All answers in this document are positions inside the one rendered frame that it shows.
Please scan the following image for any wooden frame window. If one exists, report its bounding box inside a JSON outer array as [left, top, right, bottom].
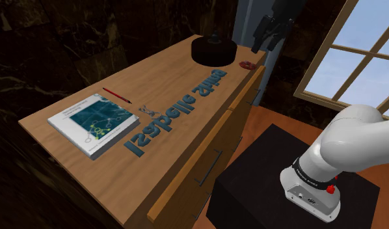
[[293, 0, 389, 120]]

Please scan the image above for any small red ring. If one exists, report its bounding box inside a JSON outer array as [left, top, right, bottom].
[[239, 60, 258, 70]]

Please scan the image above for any wooden chest of drawers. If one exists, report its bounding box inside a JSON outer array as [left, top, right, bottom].
[[18, 34, 267, 229]]

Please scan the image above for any blue letter sign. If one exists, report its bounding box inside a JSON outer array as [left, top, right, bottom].
[[124, 68, 229, 158]]

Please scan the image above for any grey door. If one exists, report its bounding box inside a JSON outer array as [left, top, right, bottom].
[[231, 0, 286, 107]]

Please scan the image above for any black round lidded box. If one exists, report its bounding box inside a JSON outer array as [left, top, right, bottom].
[[190, 30, 238, 68]]

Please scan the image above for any white and teal book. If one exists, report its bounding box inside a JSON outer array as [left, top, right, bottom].
[[47, 93, 141, 161]]

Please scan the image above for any small grey metal figure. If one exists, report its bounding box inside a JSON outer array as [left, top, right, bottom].
[[138, 104, 163, 118]]

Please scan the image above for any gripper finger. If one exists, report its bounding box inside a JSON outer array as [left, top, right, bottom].
[[265, 35, 283, 53], [250, 30, 267, 55]]

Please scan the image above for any red pen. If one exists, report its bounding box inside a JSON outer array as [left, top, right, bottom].
[[101, 87, 133, 105]]

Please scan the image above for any black robot stand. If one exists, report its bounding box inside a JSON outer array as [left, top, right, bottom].
[[206, 123, 381, 229]]

